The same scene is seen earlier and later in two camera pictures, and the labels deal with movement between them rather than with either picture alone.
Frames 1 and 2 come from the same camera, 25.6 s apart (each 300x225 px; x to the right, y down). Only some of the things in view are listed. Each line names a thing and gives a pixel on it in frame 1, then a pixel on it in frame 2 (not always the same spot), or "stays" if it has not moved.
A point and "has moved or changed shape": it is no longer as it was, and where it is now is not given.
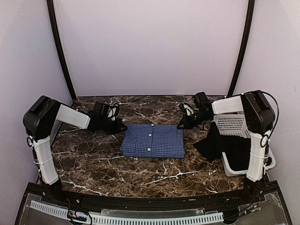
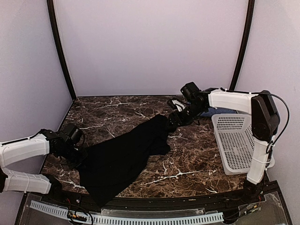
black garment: x=236 y=150 to x=109 y=165
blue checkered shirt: x=153 y=141 has moved or changed shape
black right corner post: x=248 y=23 stays
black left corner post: x=52 y=15 stays
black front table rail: x=191 y=202 stays
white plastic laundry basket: x=234 y=125 stays
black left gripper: x=117 y=128 to x=84 y=156
